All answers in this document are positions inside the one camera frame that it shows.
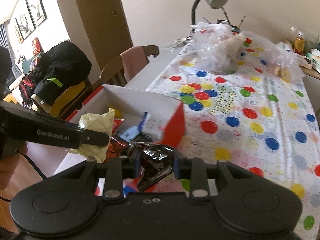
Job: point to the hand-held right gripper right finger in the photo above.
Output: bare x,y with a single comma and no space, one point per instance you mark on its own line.
177,167

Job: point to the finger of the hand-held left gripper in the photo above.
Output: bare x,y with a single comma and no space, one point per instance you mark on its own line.
95,138

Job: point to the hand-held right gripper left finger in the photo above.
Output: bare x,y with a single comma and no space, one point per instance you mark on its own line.
138,165

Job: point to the dark glossy snack packet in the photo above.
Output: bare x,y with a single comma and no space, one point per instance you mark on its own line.
155,160

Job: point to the pale yellow snack packet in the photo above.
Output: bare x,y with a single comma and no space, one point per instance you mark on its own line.
97,120

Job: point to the copper brown snack packet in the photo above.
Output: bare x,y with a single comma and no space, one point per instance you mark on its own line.
117,147

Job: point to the red snack packet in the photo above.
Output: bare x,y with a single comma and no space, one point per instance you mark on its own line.
117,125

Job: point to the light blue snack packet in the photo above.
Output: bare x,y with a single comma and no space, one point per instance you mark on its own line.
128,133

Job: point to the blue white snack packet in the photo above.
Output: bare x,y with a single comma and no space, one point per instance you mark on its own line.
144,122

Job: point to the red cardboard box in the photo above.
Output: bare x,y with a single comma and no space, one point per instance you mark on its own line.
140,102

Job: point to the person's left hand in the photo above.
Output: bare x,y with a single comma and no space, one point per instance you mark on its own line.
10,172

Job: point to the red black bag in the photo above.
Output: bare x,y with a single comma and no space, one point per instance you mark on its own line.
26,90

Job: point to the yellow cushion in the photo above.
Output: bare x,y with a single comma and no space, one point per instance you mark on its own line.
67,97

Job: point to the wooden chair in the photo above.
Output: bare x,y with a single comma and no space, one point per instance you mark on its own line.
152,51
88,87

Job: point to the black jacket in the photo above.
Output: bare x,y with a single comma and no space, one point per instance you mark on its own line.
65,62

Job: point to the polka dot tablecloth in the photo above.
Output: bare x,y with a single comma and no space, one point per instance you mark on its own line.
250,130

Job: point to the pink towel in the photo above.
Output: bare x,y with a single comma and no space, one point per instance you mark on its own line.
132,62

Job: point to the red patterned packet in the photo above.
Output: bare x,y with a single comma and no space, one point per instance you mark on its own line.
36,45

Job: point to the grey curtain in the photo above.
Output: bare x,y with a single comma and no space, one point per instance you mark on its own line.
7,37

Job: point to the wooden door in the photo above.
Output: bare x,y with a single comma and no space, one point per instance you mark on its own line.
100,17

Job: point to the large clear plastic bag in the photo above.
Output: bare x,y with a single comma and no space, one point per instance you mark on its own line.
215,52

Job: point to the small white clutter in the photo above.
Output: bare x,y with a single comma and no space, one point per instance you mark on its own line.
181,42

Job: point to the clear plastic bag with pastries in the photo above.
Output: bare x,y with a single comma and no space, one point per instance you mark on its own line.
282,60

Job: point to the pen holder with pens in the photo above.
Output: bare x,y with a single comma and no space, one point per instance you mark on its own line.
235,27

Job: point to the orange bottle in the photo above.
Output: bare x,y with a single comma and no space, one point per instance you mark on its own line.
299,42

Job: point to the tissue box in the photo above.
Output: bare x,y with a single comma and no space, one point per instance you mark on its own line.
315,60

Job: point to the black framed wall picture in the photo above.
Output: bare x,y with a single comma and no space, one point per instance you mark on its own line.
26,26
18,31
36,5

